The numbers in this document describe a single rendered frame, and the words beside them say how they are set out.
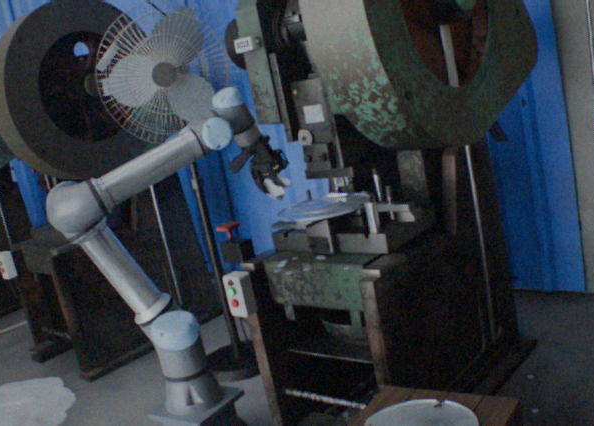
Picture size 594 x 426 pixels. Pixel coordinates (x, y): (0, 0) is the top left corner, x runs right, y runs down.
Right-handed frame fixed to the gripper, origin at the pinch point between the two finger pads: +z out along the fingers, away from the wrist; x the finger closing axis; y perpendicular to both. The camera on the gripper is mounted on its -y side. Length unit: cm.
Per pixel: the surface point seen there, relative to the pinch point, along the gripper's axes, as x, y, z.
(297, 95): 31.4, -2.8, -14.3
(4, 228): 61, -323, 58
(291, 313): -9.8, -11.5, 39.5
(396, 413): -41, 41, 38
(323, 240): 4.2, 3.1, 21.1
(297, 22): 39, 4, -34
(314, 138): 25.4, 0.4, -1.8
